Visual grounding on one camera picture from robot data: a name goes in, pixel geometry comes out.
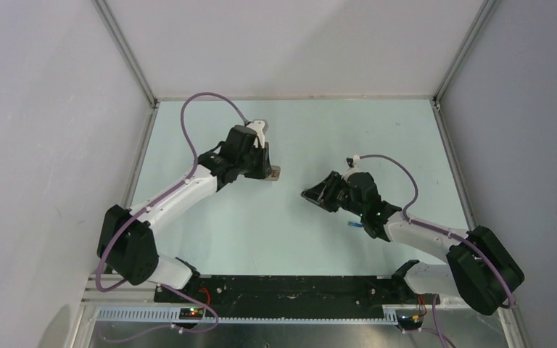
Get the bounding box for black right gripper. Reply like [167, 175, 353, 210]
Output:
[302, 170, 365, 217]

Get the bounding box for grey slotted cable duct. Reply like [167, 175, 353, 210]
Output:
[96, 308, 400, 326]

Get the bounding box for right controller board with LEDs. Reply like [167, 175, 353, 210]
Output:
[397, 315, 424, 331]

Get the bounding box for beige remote control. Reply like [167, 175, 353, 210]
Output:
[268, 165, 281, 181]

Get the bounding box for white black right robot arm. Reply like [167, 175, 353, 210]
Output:
[301, 171, 525, 315]

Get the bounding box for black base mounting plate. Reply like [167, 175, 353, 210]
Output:
[154, 274, 440, 318]

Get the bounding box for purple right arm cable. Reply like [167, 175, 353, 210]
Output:
[358, 154, 517, 348]

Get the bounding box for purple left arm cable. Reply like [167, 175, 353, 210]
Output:
[94, 92, 251, 344]

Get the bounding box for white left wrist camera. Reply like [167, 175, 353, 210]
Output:
[246, 119, 268, 149]

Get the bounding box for left controller board with LEDs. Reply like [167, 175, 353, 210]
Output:
[178, 307, 205, 320]

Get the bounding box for controller board with leds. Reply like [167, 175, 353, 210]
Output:
[178, 307, 205, 320]
[397, 315, 424, 331]

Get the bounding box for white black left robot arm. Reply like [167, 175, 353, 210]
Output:
[97, 120, 275, 302]

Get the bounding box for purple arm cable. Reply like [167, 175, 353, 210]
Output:
[94, 92, 251, 344]
[358, 154, 517, 348]

